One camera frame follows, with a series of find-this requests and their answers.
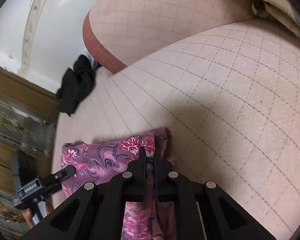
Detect black garment on bed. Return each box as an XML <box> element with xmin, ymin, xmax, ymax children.
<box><xmin>56</xmin><ymin>54</ymin><xmax>98</xmax><ymax>116</ymax></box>

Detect wooden glass wardrobe door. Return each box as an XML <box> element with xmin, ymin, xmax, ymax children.
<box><xmin>0</xmin><ymin>67</ymin><xmax>58</xmax><ymax>239</ymax></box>

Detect pink bolster headrest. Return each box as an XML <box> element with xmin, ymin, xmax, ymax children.
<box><xmin>82</xmin><ymin>0</ymin><xmax>254</xmax><ymax>73</ymax></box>

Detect person's left hand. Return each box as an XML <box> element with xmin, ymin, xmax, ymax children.
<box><xmin>22</xmin><ymin>203</ymin><xmax>54</xmax><ymax>228</ymax></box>

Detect purple floral long-sleeve shirt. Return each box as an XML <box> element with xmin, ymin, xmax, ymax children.
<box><xmin>61</xmin><ymin>127</ymin><xmax>177</xmax><ymax>239</ymax></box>

